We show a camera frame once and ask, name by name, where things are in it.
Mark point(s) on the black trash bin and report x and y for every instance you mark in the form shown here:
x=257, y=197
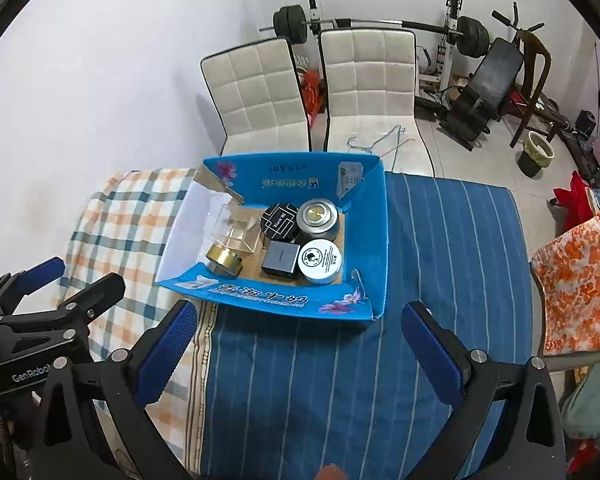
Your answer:
x=532, y=160

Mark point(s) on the black sit-up bench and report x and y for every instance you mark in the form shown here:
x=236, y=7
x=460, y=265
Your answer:
x=500, y=67

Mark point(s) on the clear plastic box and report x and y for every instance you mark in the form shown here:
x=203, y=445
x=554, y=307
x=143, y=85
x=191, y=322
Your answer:
x=240, y=232

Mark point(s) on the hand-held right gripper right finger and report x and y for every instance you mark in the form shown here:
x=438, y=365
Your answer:
x=430, y=357

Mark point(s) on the white padded chair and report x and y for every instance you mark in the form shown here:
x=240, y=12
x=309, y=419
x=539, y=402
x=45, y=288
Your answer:
x=255, y=90
x=370, y=80

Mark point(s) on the teal blanket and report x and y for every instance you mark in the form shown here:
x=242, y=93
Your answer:
x=595, y=395

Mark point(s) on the brown wooden chair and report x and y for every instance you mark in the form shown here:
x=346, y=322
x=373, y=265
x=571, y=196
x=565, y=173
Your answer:
x=537, y=55

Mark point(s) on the white round tin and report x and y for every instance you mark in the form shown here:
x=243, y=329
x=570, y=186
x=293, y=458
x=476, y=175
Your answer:
x=320, y=260

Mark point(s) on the black barbell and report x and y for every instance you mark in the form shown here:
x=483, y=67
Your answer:
x=290, y=22

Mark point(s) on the red printed cloth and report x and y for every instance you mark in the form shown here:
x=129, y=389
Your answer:
x=585, y=457

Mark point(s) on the person's right hand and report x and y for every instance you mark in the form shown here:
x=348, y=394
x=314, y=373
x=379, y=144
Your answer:
x=331, y=472

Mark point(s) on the blue cardboard box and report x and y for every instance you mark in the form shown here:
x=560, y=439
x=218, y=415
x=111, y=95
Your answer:
x=375, y=240

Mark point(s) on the black round compact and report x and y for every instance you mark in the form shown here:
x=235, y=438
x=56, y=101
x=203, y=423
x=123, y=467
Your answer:
x=279, y=222

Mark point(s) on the white square charger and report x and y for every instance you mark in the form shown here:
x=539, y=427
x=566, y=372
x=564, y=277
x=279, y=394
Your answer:
x=280, y=260

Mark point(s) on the plaid blanket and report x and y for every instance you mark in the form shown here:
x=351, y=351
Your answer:
x=115, y=240

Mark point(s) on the white barbell rack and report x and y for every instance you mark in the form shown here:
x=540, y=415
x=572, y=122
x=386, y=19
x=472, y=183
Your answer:
x=453, y=10

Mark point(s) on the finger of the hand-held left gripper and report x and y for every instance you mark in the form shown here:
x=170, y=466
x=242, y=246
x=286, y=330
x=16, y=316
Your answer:
x=97, y=292
x=37, y=272

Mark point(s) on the blue striped tablecloth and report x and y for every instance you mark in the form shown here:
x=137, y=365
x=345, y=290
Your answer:
x=330, y=385

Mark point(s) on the red plastic bag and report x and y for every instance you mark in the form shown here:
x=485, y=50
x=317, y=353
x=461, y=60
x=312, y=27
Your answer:
x=312, y=95

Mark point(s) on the silver round tin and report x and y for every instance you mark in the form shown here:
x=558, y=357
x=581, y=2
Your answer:
x=316, y=222

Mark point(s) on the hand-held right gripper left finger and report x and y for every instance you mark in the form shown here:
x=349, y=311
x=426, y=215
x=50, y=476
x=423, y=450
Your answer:
x=164, y=357

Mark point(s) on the orange floral cloth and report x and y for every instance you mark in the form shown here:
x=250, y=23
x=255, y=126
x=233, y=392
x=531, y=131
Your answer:
x=580, y=285

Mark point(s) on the gold round compact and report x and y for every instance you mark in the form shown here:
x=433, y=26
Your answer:
x=224, y=260

